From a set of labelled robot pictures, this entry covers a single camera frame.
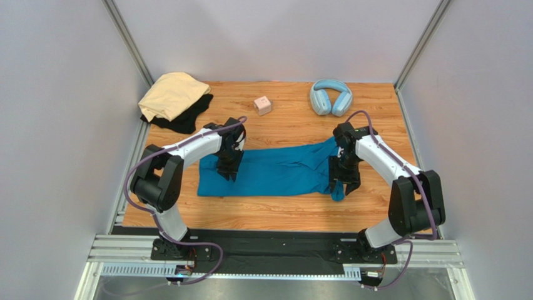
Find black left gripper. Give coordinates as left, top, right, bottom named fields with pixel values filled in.
left=216, top=146, right=245, bottom=181

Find blue t shirt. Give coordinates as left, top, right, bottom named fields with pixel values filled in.
left=197, top=137, right=345, bottom=201

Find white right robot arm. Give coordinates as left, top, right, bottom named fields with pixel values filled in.
left=328, top=122, right=446, bottom=262

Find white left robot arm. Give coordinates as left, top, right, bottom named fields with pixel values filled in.
left=124, top=116, right=247, bottom=259

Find black t shirt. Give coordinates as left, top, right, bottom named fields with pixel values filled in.
left=140, top=94, right=214, bottom=134

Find pink cube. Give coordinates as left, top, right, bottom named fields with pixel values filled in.
left=253, top=96, right=273, bottom=116

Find light blue headphones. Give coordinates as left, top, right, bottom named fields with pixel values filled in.
left=309, top=79, right=354, bottom=118

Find beige t shirt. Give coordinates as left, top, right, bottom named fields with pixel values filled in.
left=138, top=72, right=211, bottom=121

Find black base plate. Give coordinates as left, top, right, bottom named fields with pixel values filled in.
left=111, top=226, right=398, bottom=276

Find aluminium frame rail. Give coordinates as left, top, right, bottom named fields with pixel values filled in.
left=76, top=227, right=474, bottom=299

